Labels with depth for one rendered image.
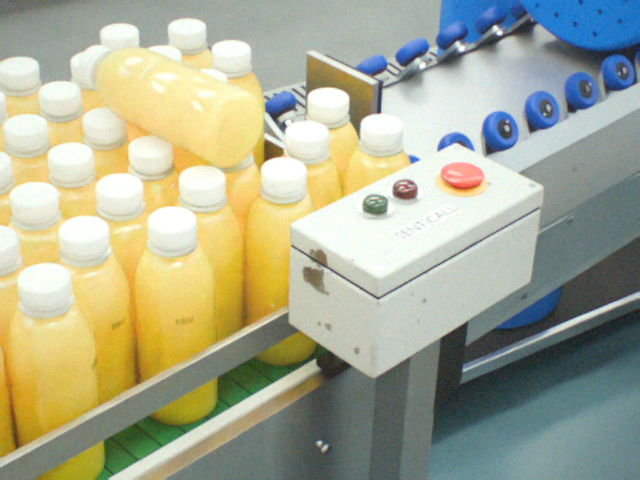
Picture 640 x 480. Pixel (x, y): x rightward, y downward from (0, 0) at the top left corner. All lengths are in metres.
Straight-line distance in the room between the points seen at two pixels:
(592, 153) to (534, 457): 0.98
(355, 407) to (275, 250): 0.20
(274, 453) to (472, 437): 1.33
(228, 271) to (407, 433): 0.22
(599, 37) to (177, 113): 0.73
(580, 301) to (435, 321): 1.58
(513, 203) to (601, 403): 1.57
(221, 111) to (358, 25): 2.99
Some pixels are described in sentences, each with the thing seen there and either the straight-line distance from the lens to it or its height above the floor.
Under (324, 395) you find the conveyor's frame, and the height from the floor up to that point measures 0.88.
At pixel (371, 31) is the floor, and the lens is 4.02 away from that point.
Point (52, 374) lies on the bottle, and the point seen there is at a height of 1.03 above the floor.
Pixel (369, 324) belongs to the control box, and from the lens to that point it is 1.00.
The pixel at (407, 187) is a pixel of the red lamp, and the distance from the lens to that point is 1.06.
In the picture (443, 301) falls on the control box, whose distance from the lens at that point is 1.05.
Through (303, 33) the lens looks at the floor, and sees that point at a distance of 3.99.
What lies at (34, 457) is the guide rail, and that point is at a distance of 1.02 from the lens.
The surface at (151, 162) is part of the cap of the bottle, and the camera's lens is 1.14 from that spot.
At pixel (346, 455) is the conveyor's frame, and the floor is 0.79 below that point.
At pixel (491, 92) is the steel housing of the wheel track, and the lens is 1.63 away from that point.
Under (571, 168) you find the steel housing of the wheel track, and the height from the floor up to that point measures 0.88.
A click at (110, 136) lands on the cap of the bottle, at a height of 1.08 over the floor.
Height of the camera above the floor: 1.65
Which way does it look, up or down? 34 degrees down
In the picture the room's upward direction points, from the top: 2 degrees clockwise
